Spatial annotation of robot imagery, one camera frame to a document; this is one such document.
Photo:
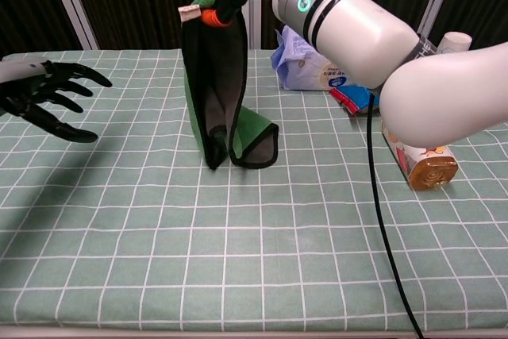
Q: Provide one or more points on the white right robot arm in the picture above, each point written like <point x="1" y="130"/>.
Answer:
<point x="357" y="33"/>

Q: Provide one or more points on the blue white wet wipes pack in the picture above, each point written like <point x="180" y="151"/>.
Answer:
<point x="297" y="69"/>

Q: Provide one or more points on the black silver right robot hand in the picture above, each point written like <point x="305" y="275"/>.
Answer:
<point x="228" y="5"/>

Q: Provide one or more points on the green checkered tablecloth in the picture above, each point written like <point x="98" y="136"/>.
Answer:
<point x="119" y="236"/>

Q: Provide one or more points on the green microfiber cloth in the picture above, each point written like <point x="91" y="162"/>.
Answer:
<point x="214" y="77"/>

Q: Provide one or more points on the peach tea bottle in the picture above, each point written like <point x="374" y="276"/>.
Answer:
<point x="430" y="168"/>

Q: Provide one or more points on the white paper cup blue flower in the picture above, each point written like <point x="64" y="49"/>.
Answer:
<point x="456" y="41"/>

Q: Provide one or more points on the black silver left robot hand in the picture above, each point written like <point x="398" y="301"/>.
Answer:
<point x="28" y="93"/>

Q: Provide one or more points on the blue red snack packet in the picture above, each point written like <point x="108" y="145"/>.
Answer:
<point x="357" y="97"/>

